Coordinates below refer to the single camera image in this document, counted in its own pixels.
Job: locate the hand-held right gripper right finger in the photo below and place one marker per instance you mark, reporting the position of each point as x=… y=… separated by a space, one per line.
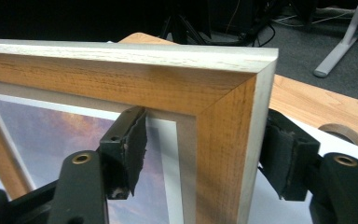
x=287 y=155

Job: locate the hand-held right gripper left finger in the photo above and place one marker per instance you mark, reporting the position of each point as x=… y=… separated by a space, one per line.
x=124 y=155

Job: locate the white metal desk frame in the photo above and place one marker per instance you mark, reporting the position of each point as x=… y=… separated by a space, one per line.
x=338 y=53

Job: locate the wooden picture frame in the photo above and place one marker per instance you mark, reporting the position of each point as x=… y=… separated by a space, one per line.
x=167 y=81

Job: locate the black tripod stand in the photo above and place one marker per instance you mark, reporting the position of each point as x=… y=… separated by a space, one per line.
x=180 y=28

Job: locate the white table mat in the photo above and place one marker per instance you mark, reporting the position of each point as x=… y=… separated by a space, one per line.
x=279 y=208

